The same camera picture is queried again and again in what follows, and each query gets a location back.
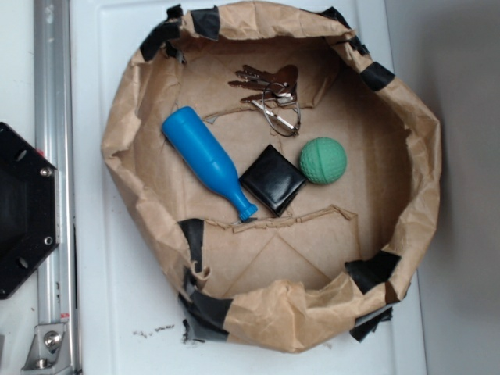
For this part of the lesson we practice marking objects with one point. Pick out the green dimpled ball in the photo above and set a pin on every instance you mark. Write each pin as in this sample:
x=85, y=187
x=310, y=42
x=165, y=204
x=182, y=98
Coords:
x=323, y=160

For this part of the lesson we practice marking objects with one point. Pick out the white plastic tray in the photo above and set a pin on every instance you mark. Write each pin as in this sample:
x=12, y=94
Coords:
x=130, y=319

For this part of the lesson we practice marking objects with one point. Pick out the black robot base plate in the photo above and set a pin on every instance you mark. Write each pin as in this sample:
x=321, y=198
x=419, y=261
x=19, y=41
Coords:
x=28, y=210

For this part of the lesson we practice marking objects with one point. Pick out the blue plastic bottle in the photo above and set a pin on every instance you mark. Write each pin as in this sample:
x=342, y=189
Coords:
x=206, y=158

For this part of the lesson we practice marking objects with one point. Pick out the metal corner bracket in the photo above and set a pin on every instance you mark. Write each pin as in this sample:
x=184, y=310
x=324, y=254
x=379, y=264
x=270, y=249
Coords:
x=49, y=351

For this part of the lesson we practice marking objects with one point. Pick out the brown paper bag bin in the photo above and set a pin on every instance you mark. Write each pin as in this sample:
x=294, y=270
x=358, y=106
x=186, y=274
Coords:
x=340, y=251

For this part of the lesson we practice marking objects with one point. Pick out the bunch of metal keys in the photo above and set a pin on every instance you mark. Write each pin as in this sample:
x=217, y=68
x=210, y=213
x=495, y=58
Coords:
x=280, y=87

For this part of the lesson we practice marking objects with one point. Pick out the aluminium extrusion rail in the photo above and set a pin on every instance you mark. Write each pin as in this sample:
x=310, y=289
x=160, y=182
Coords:
x=57, y=275

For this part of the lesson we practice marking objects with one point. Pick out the black square box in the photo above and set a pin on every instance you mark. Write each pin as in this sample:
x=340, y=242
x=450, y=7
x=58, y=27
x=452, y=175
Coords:
x=273, y=180

